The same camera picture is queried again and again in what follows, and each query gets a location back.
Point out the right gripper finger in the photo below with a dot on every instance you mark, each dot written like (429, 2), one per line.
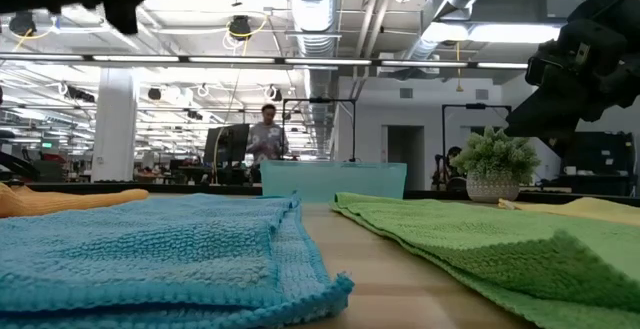
(540, 119)

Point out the green microfiber towel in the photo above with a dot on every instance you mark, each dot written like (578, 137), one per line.
(500, 249)

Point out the blue microfiber towel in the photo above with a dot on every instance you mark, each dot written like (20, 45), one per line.
(150, 249)

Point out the yellow microfiber towel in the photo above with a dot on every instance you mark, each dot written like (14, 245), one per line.
(590, 209)

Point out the orange microfiber towel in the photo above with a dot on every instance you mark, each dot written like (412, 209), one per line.
(50, 201)

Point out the teal translucent plastic basket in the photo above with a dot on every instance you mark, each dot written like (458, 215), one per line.
(330, 181)

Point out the black ceiling dome lamp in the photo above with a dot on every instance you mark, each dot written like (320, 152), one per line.
(22, 23)

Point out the white mug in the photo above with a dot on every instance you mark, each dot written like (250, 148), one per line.
(570, 170)

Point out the artificial green potted plant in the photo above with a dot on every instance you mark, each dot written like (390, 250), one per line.
(495, 164)

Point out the black storage cabinet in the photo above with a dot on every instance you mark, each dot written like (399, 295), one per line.
(600, 154)

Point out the person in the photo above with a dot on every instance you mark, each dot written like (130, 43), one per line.
(454, 156)
(267, 141)

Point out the white building pillar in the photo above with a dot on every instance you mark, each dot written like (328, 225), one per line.
(115, 124)

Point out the grey door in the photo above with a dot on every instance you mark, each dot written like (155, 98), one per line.
(405, 156)

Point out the black background computer monitor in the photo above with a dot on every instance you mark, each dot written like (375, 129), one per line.
(227, 144)

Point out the black background stand frame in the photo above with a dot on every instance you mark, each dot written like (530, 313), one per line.
(475, 105)
(320, 100)

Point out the black overhead camera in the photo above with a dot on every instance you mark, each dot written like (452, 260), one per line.
(240, 26)

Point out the black aluminium table frame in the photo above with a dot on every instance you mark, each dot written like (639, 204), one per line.
(125, 188)

